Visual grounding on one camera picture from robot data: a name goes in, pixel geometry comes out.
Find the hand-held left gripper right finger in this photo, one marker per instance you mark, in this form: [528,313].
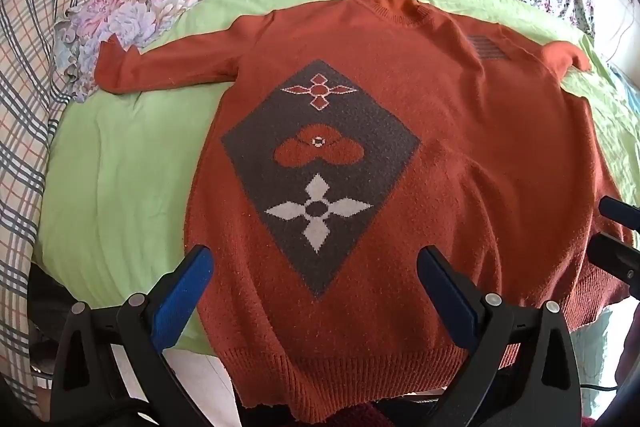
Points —
[450,297]

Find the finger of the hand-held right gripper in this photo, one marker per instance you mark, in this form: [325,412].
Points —
[617,259]
[620,209]

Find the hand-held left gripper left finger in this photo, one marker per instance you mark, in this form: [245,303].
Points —
[181,292]

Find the orange knit sweater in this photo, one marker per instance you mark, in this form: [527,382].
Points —
[450,147]

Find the light blue cloth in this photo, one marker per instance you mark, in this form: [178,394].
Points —
[602,357]

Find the light green bed sheet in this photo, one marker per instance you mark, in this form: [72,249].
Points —
[125,177]

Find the dark cloth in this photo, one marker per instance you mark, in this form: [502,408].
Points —
[47,302]

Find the plaid blanket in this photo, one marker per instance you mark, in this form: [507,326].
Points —
[35,72]

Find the pastel floral pillow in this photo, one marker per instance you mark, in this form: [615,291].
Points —
[135,12]

